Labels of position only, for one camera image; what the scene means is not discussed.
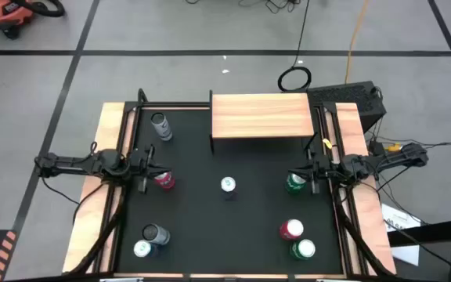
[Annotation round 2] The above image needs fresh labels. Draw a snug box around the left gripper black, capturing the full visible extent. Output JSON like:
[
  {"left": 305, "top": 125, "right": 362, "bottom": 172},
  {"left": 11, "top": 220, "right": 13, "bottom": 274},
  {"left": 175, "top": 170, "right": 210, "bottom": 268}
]
[{"left": 130, "top": 145, "right": 172, "bottom": 193}]

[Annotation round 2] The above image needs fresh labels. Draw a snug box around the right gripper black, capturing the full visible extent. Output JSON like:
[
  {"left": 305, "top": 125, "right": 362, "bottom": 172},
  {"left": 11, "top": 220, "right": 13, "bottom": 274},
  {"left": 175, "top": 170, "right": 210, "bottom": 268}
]
[{"left": 287, "top": 155, "right": 342, "bottom": 195}]

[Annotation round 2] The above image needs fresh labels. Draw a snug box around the red Fanta strawberry can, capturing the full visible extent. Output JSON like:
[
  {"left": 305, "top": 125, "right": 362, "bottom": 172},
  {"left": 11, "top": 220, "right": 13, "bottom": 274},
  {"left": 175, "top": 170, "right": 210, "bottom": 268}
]
[
  {"left": 279, "top": 218, "right": 305, "bottom": 241},
  {"left": 153, "top": 171, "right": 176, "bottom": 192}
]

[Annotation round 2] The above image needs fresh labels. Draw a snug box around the green Sprite soda can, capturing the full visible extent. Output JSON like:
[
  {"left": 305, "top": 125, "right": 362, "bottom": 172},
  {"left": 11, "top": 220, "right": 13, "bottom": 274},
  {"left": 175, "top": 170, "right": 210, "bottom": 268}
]
[
  {"left": 284, "top": 172, "right": 308, "bottom": 196},
  {"left": 290, "top": 238, "right": 316, "bottom": 262}
]

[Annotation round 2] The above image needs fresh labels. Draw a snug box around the white Celsius Arctic Vibe can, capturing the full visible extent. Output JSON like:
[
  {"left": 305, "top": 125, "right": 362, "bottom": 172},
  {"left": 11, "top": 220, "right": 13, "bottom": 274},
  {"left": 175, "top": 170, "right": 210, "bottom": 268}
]
[
  {"left": 150, "top": 111, "right": 174, "bottom": 142},
  {"left": 141, "top": 222, "right": 171, "bottom": 247}
]

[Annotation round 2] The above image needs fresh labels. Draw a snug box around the teal blue slim energy can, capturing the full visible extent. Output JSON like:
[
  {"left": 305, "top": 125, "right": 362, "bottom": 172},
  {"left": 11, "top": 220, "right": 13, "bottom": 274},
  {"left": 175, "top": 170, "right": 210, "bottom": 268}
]
[
  {"left": 219, "top": 175, "right": 239, "bottom": 201},
  {"left": 132, "top": 239, "right": 159, "bottom": 259}
]

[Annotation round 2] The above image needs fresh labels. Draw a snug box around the black power adapter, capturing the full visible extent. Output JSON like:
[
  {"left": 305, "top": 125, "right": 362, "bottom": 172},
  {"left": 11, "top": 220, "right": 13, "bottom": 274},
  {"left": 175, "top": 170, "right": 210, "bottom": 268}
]
[{"left": 368, "top": 139, "right": 385, "bottom": 156}]

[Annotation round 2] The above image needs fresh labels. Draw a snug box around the black computer case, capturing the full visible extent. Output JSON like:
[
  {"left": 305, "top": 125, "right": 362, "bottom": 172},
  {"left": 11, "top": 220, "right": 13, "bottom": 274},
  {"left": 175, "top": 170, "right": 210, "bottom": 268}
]
[{"left": 307, "top": 81, "right": 387, "bottom": 132}]

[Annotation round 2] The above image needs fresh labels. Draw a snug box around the black table mat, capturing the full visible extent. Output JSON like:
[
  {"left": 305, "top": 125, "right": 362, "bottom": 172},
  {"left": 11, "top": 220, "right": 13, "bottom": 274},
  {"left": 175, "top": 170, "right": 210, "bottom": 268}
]
[{"left": 114, "top": 106, "right": 346, "bottom": 275}]

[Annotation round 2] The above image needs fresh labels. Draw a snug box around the white printed paper sheet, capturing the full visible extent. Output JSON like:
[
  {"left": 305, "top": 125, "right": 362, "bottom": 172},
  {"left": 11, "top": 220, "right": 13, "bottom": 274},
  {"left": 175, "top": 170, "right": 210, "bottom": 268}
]
[{"left": 381, "top": 202, "right": 422, "bottom": 233}]

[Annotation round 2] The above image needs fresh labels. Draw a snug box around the white blank paper sheet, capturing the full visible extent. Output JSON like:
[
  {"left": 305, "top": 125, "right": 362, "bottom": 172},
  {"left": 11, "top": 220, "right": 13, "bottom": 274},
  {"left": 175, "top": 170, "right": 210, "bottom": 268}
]
[{"left": 390, "top": 244, "right": 420, "bottom": 267}]

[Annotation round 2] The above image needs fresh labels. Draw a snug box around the orange shop vacuum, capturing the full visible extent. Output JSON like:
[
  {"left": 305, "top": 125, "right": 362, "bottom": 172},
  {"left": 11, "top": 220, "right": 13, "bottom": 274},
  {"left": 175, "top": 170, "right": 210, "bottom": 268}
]
[{"left": 0, "top": 0, "right": 66, "bottom": 40}]

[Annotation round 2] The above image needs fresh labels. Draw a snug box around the black aluminium table frame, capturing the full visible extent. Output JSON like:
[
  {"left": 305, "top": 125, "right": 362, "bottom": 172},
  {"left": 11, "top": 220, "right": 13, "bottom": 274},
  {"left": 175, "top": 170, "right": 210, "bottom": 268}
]
[{"left": 92, "top": 88, "right": 371, "bottom": 277}]

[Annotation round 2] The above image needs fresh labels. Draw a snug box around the wooden shelf with black frame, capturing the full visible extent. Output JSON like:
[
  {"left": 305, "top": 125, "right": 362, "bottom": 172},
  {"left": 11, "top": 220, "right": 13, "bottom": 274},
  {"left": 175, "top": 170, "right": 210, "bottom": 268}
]
[{"left": 208, "top": 89, "right": 316, "bottom": 154}]

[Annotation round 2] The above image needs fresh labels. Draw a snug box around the black sleeved cable bundle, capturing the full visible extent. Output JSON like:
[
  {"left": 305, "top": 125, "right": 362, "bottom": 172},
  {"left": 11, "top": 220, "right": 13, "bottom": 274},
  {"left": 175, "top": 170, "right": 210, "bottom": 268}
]
[
  {"left": 333, "top": 183, "right": 397, "bottom": 277},
  {"left": 67, "top": 182, "right": 127, "bottom": 275}
]

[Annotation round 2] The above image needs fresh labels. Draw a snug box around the black cable with coil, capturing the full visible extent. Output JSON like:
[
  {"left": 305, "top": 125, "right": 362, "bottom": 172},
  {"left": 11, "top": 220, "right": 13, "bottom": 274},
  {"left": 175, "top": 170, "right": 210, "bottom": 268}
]
[{"left": 277, "top": 0, "right": 312, "bottom": 93}]

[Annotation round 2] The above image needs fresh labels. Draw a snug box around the orange hanging cable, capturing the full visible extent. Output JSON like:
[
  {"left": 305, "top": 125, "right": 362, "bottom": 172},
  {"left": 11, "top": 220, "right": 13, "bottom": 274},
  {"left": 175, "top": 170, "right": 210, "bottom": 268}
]
[{"left": 345, "top": 0, "right": 371, "bottom": 85}]

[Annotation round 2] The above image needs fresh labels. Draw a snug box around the black floor cable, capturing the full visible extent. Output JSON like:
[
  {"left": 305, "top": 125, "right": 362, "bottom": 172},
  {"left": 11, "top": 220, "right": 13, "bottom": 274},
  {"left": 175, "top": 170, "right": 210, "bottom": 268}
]
[{"left": 377, "top": 136, "right": 451, "bottom": 150}]

